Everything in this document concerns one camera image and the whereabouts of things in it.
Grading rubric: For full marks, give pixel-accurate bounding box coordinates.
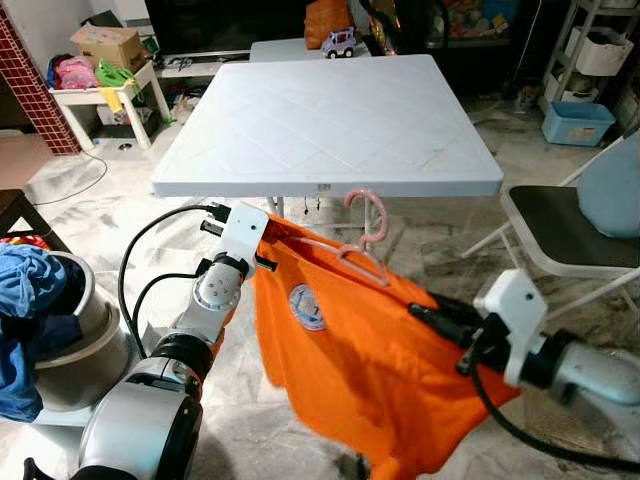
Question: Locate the orange t-shirt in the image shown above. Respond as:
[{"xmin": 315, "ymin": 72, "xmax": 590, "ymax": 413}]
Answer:
[{"xmin": 249, "ymin": 211, "xmax": 523, "ymax": 480}]

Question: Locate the pink plastic clothes hanger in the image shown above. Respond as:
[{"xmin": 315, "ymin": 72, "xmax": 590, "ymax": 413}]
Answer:
[{"xmin": 264, "ymin": 187, "xmax": 392, "ymax": 288}]

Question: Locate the white folding chair grey seat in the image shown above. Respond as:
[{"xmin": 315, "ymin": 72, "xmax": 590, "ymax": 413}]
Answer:
[{"xmin": 461, "ymin": 135, "xmax": 640, "ymax": 323}]

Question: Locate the white plastic folding table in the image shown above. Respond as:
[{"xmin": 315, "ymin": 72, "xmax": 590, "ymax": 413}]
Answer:
[{"xmin": 150, "ymin": 54, "xmax": 505, "ymax": 227}]

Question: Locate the grey laundry basket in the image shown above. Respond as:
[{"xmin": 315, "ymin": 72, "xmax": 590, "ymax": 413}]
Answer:
[{"xmin": 30, "ymin": 250, "xmax": 133, "ymax": 413}]

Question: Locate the light blue pillow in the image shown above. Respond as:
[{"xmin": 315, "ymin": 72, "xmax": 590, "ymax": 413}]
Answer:
[{"xmin": 577, "ymin": 135, "xmax": 640, "ymax": 240}]

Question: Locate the low white bench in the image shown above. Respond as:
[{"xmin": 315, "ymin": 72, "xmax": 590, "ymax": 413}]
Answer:
[{"xmin": 249, "ymin": 38, "xmax": 333, "ymax": 64}]

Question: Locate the small white side table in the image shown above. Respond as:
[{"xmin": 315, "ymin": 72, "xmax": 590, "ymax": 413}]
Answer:
[{"xmin": 47, "ymin": 62, "xmax": 172, "ymax": 153}]

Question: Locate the yellow cloth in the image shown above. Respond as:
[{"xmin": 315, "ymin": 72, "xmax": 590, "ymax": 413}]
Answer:
[{"xmin": 99, "ymin": 85, "xmax": 127, "ymax": 114}]

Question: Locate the purple toy car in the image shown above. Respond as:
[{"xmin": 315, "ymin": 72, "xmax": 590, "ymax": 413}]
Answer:
[{"xmin": 321, "ymin": 27, "xmax": 360, "ymax": 60}]

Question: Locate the light blue plastic basket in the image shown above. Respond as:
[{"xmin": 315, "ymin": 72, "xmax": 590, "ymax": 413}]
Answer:
[{"xmin": 540, "ymin": 99, "xmax": 617, "ymax": 149}]

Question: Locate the black television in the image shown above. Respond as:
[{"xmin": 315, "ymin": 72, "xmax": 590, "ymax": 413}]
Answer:
[{"xmin": 145, "ymin": 0, "xmax": 312, "ymax": 57}]

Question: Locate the dark wooden stool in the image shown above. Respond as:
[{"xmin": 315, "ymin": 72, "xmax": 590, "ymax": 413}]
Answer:
[{"xmin": 0, "ymin": 189, "xmax": 72, "ymax": 253}]

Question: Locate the orange bag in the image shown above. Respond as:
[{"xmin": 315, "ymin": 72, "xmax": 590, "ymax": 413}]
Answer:
[{"xmin": 304, "ymin": 0, "xmax": 354, "ymax": 52}]

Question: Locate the cardboard box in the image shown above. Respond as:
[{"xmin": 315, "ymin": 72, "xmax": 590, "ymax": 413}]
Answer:
[{"xmin": 69, "ymin": 23, "xmax": 150, "ymax": 74}]

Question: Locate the pink bag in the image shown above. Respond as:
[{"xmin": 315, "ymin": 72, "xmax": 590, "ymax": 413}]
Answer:
[{"xmin": 51, "ymin": 55, "xmax": 100, "ymax": 92}]

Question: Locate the black stroller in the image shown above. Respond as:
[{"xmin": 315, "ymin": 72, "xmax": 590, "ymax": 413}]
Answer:
[{"xmin": 358, "ymin": 0, "xmax": 453, "ymax": 58}]

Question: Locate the red brick pillar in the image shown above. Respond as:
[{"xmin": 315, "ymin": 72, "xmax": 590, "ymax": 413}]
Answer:
[{"xmin": 0, "ymin": 5, "xmax": 82, "ymax": 157}]

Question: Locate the colourful plush toy pile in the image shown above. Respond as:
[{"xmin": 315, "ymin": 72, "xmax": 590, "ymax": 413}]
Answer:
[{"xmin": 440, "ymin": 0, "xmax": 523, "ymax": 43}]

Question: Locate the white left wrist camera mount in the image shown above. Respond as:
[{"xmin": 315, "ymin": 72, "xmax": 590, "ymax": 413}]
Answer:
[{"xmin": 214, "ymin": 201, "xmax": 272, "ymax": 274}]

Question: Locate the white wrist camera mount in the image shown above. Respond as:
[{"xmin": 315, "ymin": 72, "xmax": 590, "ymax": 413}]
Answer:
[
  {"xmin": 214, "ymin": 201, "xmax": 272, "ymax": 274},
  {"xmin": 472, "ymin": 269, "xmax": 550, "ymax": 390}
]

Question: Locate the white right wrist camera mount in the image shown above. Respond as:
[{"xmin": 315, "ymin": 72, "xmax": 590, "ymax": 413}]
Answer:
[{"xmin": 472, "ymin": 269, "xmax": 550, "ymax": 390}]

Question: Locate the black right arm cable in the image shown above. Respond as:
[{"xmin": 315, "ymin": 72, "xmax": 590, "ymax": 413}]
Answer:
[{"xmin": 456, "ymin": 340, "xmax": 640, "ymax": 475}]

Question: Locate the grey floor power cord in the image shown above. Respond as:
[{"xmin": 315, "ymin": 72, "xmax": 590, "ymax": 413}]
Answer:
[{"xmin": 28, "ymin": 149, "xmax": 111, "ymax": 208}]

